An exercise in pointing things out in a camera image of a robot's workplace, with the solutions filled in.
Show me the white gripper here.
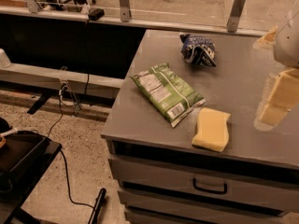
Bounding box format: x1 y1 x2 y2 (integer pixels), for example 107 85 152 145
253 4 299 132

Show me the blue chip bag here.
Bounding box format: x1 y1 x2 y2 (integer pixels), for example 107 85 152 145
179 34 216 67

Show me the green chip bag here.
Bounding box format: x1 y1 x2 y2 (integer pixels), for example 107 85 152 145
131 63 206 127

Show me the yellow sponge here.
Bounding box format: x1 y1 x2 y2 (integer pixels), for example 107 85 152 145
192 107 231 152

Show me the grey drawer cabinet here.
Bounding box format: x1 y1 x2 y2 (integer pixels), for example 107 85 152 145
102 30 299 224

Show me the black power adapter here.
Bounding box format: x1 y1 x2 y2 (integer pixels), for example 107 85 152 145
88 8 105 21

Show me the grey low bench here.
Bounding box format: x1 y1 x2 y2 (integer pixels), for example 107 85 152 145
0 63 123 99

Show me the black pole on floor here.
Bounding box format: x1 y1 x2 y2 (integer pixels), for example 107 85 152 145
88 188 107 224

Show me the black side table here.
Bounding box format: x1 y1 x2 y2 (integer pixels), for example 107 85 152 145
0 132 62 224

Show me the black drawer handle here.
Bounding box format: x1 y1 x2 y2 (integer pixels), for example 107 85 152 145
192 178 228 195

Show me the black floor cable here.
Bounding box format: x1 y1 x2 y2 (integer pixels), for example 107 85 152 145
46 73 96 210

